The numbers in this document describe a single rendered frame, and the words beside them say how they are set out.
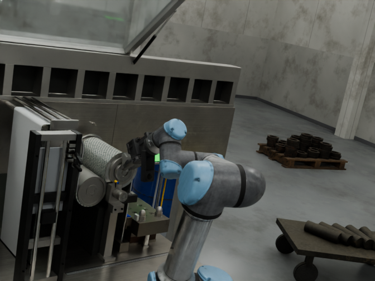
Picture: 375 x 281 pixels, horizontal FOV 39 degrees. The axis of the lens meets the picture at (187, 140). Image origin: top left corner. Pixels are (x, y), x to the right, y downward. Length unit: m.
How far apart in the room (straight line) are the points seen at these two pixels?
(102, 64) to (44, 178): 0.70
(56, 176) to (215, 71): 1.17
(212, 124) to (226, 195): 1.43
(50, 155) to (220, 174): 0.65
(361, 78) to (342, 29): 1.45
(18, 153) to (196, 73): 1.01
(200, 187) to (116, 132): 1.13
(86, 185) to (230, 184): 0.79
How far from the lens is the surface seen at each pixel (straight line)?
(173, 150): 1.72
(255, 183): 1.37
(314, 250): 4.25
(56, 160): 1.77
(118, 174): 2.02
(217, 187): 1.32
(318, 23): 12.52
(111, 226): 2.07
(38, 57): 2.14
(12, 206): 2.08
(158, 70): 2.44
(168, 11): 2.14
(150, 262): 2.15
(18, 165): 2.01
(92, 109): 2.29
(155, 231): 2.23
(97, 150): 2.11
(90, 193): 2.01
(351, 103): 11.01
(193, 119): 2.64
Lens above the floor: 1.88
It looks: 14 degrees down
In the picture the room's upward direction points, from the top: 11 degrees clockwise
